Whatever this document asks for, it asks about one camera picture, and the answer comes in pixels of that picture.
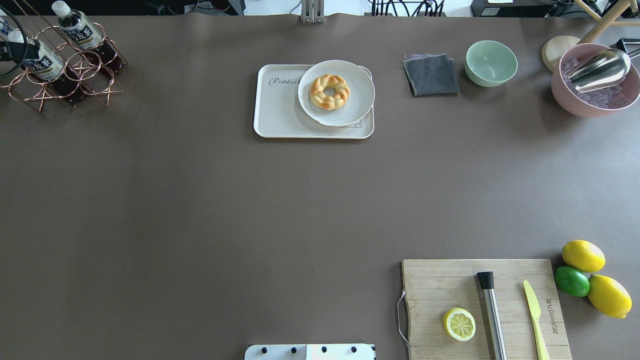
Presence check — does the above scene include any braided ring bread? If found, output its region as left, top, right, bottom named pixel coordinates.
left=309, top=74, right=351, bottom=111

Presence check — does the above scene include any tea bottle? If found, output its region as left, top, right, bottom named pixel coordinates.
left=51, top=0, right=123, bottom=76
left=0, top=10, right=15, bottom=41
left=7, top=29, right=87, bottom=103

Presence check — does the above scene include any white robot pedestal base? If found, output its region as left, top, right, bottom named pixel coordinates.
left=244, top=342, right=377, bottom=360

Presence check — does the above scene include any copper wire bottle rack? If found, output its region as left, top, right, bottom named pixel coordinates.
left=1, top=0, right=127, bottom=112

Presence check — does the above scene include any grey folded cloth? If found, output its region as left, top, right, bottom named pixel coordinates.
left=402, top=54, right=460, bottom=97

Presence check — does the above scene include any whole yellow lemon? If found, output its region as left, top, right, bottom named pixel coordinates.
left=561, top=239, right=606, bottom=273

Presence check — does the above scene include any aluminium frame post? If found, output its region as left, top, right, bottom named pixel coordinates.
left=301, top=0, right=325, bottom=24

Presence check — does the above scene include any yellow plastic knife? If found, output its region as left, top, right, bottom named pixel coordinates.
left=522, top=280, right=551, bottom=360

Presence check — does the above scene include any mint green bowl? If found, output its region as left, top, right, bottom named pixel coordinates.
left=464, top=39, right=519, bottom=88

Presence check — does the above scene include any cream rabbit tray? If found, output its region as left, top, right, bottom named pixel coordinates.
left=253, top=64, right=375, bottom=140

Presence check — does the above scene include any pink bowl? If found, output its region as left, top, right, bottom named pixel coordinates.
left=551, top=43, right=640, bottom=117

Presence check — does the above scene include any green lime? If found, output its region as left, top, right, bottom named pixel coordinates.
left=554, top=265, right=591, bottom=297

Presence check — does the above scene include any half lemon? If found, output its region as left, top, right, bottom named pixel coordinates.
left=443, top=307, right=476, bottom=342

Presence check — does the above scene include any wooden mug tree stand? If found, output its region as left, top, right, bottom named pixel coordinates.
left=541, top=0, right=639, bottom=71

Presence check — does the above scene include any white round plate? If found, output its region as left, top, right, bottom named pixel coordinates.
left=297, top=60, right=375, bottom=127

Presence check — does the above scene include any metal scoop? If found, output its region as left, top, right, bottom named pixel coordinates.
left=567, top=48, right=632, bottom=94

